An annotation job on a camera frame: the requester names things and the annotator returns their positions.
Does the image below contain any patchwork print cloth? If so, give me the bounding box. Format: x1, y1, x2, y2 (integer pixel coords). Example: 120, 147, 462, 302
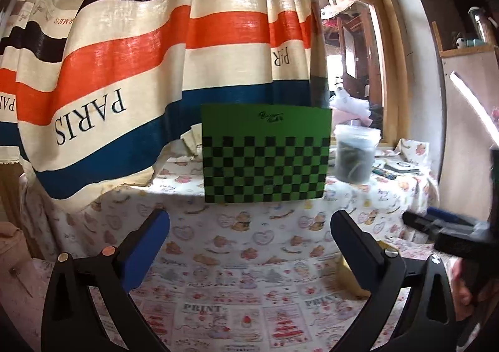
31, 254, 426, 352

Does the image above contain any wooden window frame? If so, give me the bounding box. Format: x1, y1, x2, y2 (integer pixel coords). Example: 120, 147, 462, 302
312, 0, 411, 147

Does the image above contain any metal thermos bottle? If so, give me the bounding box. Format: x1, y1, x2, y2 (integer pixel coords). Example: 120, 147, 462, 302
467, 6, 498, 46

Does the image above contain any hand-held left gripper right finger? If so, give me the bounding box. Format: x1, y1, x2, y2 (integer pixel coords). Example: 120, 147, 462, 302
330, 210, 458, 352

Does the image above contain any bear print cloth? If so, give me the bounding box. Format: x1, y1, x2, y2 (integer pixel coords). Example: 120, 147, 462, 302
19, 133, 442, 272

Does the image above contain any grey wooden cabinet panel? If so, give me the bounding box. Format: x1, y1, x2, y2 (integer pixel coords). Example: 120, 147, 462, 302
431, 21, 499, 221

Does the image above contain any person's right hand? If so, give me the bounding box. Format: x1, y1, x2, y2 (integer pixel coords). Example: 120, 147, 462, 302
451, 258, 485, 322

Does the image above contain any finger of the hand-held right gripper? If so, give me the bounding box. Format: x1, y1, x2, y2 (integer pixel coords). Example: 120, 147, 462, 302
426, 206, 489, 227
403, 211, 443, 240

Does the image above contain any clear plastic bucket with lid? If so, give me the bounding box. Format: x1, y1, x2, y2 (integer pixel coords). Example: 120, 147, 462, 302
334, 123, 382, 184

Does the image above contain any pink cloth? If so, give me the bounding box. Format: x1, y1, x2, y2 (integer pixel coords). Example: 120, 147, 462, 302
0, 219, 44, 339

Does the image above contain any green black checkered board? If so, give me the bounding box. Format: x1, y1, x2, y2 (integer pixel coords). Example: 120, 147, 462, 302
201, 103, 333, 205

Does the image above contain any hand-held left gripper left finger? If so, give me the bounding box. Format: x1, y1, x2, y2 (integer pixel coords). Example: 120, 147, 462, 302
41, 209, 172, 352

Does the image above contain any flat dark case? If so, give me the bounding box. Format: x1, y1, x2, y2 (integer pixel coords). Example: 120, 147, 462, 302
384, 160, 421, 176

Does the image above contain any striped curtain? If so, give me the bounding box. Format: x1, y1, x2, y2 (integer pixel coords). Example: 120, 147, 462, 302
0, 0, 325, 213

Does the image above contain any yellow octagonal paper box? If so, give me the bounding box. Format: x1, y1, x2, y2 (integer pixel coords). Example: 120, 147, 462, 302
337, 241, 394, 299

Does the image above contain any white crumpled bag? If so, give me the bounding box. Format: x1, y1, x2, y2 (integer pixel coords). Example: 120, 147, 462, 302
329, 86, 373, 121

